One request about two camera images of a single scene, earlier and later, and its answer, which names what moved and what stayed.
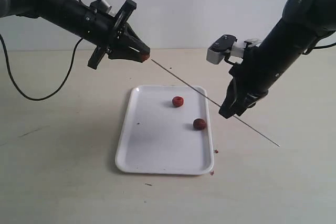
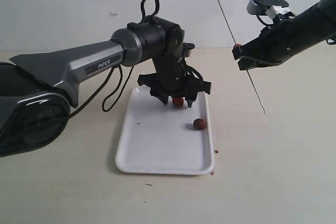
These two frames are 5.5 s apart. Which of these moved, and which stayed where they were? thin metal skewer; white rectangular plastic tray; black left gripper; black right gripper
Moved: thin metal skewer; black right gripper; black left gripper
Stayed: white rectangular plastic tray
